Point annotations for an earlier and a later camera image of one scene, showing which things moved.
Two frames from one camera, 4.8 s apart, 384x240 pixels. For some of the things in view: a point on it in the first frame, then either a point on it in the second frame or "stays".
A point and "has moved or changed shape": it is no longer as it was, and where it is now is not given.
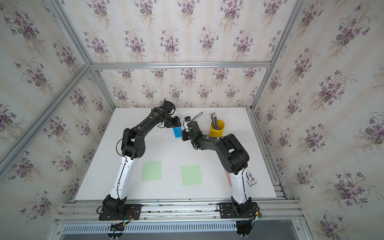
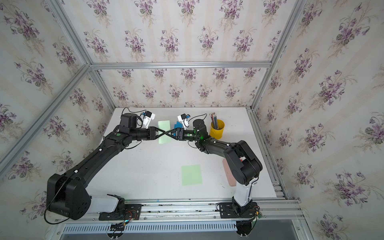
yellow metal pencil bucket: x=219 y=132 stays
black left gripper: x=176 y=122 -> x=151 y=133
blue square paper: x=177 y=132 has moved or changed shape
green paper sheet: x=191 y=175 stays
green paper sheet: x=151 y=171 -> x=165 y=126
